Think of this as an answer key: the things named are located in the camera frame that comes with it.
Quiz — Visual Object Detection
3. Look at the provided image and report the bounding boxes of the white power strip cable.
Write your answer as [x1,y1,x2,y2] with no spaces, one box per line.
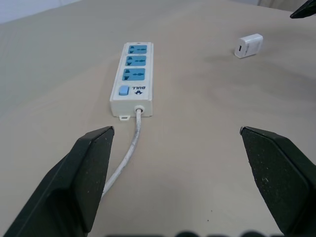
[101,104,145,199]

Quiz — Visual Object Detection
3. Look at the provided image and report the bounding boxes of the white power strip blue sockets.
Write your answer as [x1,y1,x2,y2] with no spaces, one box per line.
[109,41,155,122]

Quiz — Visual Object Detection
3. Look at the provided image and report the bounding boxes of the white USB charger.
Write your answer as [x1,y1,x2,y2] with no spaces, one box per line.
[233,33,264,60]

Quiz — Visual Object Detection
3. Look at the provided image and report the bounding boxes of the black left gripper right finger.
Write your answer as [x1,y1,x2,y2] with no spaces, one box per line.
[240,126,316,237]

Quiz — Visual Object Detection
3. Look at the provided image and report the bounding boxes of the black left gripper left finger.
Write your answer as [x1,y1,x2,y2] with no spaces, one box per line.
[0,126,115,237]

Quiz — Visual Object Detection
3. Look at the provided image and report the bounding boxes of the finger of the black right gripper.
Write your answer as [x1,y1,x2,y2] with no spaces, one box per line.
[289,0,316,19]

